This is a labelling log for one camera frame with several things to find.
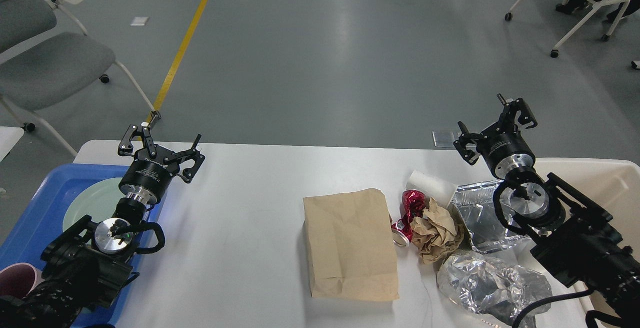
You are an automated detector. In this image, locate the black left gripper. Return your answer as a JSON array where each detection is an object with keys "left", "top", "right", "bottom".
[{"left": 118, "top": 124, "right": 206, "bottom": 205}]

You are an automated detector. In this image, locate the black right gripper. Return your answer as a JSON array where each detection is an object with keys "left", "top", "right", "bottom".
[{"left": 454, "top": 94, "right": 538, "bottom": 179}]

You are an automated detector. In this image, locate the light green plate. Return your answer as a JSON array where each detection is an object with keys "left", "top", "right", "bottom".
[{"left": 62, "top": 178, "right": 125, "bottom": 231}]

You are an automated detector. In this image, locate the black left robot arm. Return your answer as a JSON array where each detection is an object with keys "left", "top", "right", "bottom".
[{"left": 1, "top": 123, "right": 205, "bottom": 327}]

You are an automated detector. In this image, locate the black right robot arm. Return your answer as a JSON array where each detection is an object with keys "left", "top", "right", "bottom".
[{"left": 454, "top": 94, "right": 640, "bottom": 327}]

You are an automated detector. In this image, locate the grey floor plate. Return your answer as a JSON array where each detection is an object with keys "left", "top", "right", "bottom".
[{"left": 432, "top": 130, "right": 462, "bottom": 149}]

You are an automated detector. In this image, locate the aluminium foil tray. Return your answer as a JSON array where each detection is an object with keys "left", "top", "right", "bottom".
[{"left": 451, "top": 180, "right": 531, "bottom": 253}]

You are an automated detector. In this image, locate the white paper cup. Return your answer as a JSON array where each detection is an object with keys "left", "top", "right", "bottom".
[{"left": 406, "top": 170, "right": 458, "bottom": 208}]

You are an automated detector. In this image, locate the crushed red can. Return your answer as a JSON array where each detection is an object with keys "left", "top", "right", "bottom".
[{"left": 390, "top": 189, "right": 426, "bottom": 247}]

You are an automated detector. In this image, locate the crumpled brown paper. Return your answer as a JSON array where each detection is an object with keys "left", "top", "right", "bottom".
[{"left": 409, "top": 196, "right": 465, "bottom": 265}]

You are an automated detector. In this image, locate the beige plastic bin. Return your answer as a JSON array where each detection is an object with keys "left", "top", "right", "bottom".
[{"left": 531, "top": 158, "right": 639, "bottom": 327}]

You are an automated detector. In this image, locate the grey chair left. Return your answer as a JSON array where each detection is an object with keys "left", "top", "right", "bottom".
[{"left": 0, "top": 0, "right": 141, "bottom": 155}]

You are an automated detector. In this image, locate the crumpled aluminium foil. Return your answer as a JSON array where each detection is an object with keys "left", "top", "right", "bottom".
[{"left": 436, "top": 250, "right": 553, "bottom": 326}]

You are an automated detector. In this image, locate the brown paper bag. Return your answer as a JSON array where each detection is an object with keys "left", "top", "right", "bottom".
[{"left": 302, "top": 188, "right": 399, "bottom": 301}]

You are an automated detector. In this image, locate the pink mug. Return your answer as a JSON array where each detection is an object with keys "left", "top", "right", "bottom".
[{"left": 0, "top": 262, "right": 44, "bottom": 299}]

